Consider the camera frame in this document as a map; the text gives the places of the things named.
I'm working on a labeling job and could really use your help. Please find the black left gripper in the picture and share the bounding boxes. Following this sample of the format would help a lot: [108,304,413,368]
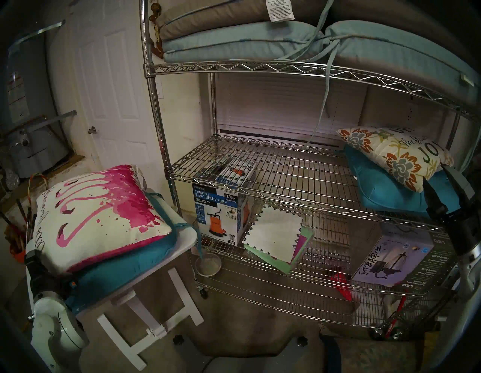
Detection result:
[24,250,76,301]

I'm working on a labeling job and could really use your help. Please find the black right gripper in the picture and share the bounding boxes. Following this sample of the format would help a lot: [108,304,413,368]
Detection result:
[423,164,481,257]

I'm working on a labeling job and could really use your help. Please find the floral JOY throw pillow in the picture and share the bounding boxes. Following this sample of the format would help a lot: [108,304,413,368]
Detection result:
[337,126,455,193]

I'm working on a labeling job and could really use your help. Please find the pink flamingo throw pillow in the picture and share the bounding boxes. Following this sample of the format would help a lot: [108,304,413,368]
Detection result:
[36,164,177,275]

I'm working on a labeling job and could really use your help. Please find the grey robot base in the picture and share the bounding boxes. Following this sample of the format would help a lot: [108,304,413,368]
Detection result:
[184,327,324,373]

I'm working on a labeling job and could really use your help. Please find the teal tufted seat cushion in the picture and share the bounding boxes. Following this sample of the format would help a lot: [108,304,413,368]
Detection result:
[344,145,463,220]

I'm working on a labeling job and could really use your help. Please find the teal flat seat cushion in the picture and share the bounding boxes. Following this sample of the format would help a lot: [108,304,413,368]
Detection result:
[66,190,196,314]

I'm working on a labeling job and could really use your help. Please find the light blue tied cushion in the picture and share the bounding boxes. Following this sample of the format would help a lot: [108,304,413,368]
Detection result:
[325,20,481,109]

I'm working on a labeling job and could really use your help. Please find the white cushion care tag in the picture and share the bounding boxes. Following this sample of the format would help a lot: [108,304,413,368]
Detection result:
[266,0,295,22]

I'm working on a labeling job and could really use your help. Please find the light blue bench cushion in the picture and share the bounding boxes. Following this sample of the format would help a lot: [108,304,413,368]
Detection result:
[162,21,325,64]

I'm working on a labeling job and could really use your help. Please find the LED lamp box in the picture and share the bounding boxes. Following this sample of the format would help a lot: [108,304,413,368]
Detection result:
[351,226,457,290]

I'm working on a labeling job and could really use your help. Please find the brown wooden ledge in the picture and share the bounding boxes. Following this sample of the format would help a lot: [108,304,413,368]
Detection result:
[0,153,85,213]

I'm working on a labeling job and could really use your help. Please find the grey water heater tank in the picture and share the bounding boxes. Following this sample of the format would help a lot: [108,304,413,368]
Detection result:
[6,38,70,177]

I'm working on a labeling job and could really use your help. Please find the red plastic bag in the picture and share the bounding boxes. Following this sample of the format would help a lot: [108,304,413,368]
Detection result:
[330,271,354,302]

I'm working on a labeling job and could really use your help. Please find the white folding table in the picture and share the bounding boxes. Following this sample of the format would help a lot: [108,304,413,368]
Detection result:
[26,203,205,371]

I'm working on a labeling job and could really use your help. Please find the pink paper sheet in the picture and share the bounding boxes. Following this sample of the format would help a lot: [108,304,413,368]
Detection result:
[292,231,309,262]

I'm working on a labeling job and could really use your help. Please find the clear glass bowl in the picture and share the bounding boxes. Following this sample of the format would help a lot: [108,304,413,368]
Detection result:
[195,253,222,277]

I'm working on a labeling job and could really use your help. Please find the green paper sheet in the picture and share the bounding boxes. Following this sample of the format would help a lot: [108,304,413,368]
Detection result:
[244,226,315,274]

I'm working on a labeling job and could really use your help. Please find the patterned grey cloth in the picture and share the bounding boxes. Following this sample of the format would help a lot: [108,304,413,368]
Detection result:
[334,338,427,373]

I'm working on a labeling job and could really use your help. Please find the white scalloped paper sheet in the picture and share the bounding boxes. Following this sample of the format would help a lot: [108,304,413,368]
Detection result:
[242,205,303,264]

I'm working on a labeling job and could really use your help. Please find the utility pump box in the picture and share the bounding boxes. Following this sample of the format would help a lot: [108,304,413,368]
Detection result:
[192,158,257,247]

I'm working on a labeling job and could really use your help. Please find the dark blue cloth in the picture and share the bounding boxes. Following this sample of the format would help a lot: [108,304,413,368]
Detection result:
[319,333,342,373]

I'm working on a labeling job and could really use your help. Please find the white panel door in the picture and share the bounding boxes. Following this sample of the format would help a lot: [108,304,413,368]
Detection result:
[47,0,166,196]

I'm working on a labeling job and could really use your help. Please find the red handled tool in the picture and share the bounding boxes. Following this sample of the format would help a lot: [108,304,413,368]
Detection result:
[385,296,408,339]

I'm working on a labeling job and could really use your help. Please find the metal tank strap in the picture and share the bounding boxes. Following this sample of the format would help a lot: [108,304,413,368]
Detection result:
[8,21,66,49]
[0,111,77,139]

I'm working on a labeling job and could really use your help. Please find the chrome wire shelf rack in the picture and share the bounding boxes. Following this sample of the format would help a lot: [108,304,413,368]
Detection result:
[139,0,481,339]

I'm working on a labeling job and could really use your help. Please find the brown wooden wall hooks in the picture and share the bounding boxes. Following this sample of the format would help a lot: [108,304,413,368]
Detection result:
[148,2,164,59]

